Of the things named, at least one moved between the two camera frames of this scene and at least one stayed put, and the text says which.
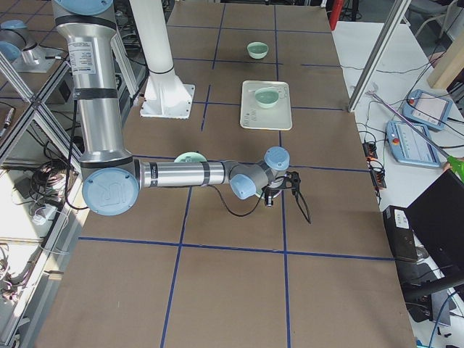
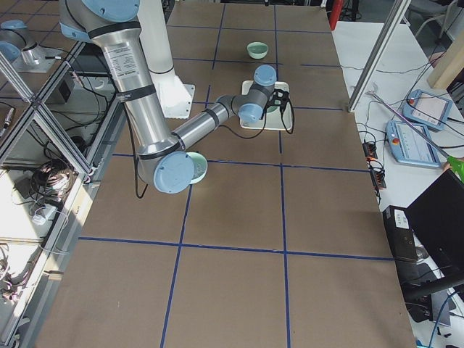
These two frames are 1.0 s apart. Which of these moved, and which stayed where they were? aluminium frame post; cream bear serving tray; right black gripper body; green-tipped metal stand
Moved: right black gripper body
Stayed: cream bear serving tray; green-tipped metal stand; aluminium frame post
